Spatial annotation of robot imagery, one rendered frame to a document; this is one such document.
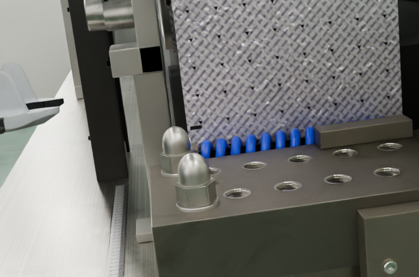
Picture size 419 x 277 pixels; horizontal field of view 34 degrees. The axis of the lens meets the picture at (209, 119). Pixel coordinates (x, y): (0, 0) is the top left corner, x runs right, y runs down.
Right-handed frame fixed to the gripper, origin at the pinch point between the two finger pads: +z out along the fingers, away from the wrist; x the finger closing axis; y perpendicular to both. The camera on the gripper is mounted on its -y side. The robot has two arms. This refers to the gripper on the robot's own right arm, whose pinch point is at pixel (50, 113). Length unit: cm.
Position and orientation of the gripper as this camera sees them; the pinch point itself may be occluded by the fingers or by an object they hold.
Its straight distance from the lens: 73.0
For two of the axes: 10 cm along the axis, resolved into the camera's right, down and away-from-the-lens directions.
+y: -1.1, -9.6, -2.4
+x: -1.0, -2.3, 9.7
